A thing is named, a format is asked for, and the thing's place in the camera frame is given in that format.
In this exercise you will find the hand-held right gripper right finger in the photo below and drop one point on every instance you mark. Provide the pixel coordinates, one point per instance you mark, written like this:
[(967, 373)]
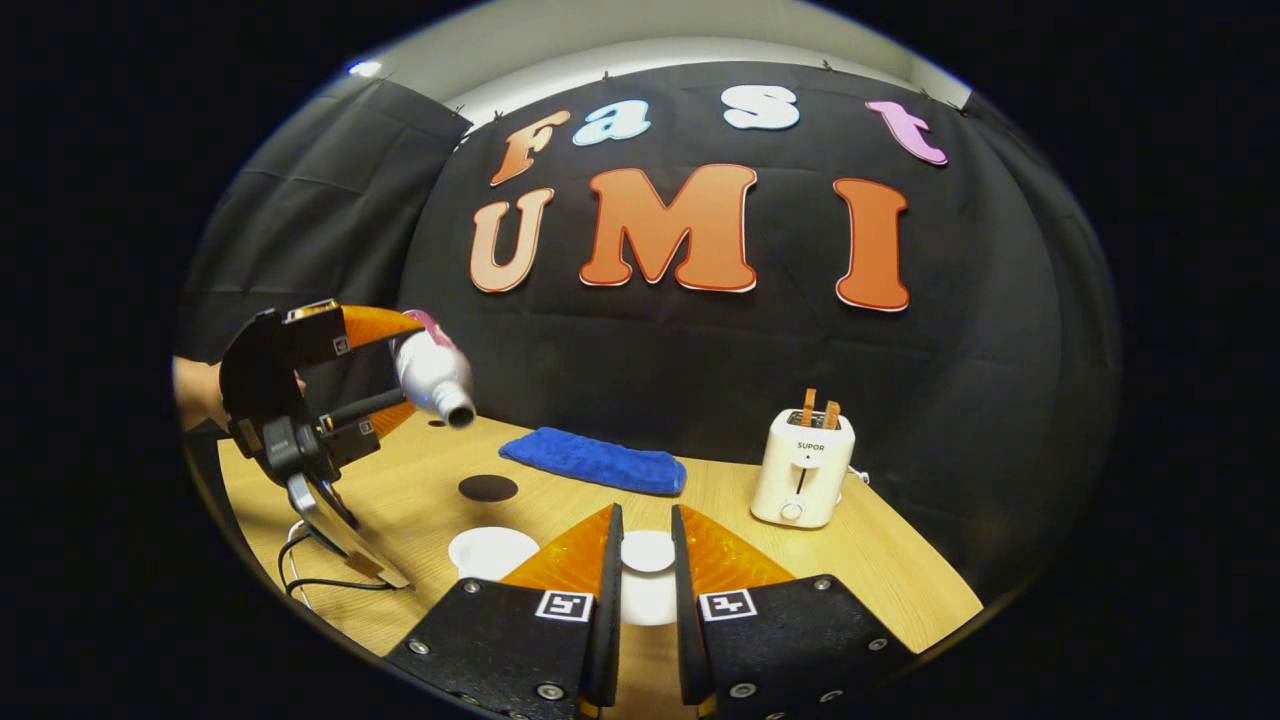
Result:
[(688, 620)]

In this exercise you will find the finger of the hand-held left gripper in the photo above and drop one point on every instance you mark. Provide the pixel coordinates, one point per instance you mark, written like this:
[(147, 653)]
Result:
[(360, 410), (370, 325)]

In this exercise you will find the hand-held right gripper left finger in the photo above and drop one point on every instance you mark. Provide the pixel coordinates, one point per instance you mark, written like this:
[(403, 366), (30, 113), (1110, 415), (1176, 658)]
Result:
[(605, 620)]

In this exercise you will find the white teacup lid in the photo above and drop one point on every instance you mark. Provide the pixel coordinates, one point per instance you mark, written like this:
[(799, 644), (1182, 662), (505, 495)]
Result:
[(648, 550)]

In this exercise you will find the silver water bottle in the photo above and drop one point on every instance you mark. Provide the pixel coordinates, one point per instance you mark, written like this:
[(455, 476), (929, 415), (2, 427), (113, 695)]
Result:
[(435, 375)]

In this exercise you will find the white teacup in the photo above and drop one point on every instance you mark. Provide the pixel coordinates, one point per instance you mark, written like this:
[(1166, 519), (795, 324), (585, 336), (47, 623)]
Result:
[(485, 550)]

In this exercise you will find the black round coaster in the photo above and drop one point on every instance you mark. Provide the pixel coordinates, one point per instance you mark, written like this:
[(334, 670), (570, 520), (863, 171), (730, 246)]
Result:
[(488, 488)]

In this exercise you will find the blue folded towel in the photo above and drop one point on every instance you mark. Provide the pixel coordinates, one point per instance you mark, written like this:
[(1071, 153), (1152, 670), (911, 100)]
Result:
[(600, 460)]

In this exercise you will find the cream white toaster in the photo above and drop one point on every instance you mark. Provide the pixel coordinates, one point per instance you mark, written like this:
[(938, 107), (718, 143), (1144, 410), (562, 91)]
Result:
[(800, 470)]

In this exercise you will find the brown toast slice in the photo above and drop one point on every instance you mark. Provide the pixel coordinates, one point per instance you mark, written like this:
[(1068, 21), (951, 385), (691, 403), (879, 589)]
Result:
[(831, 414), (808, 405)]

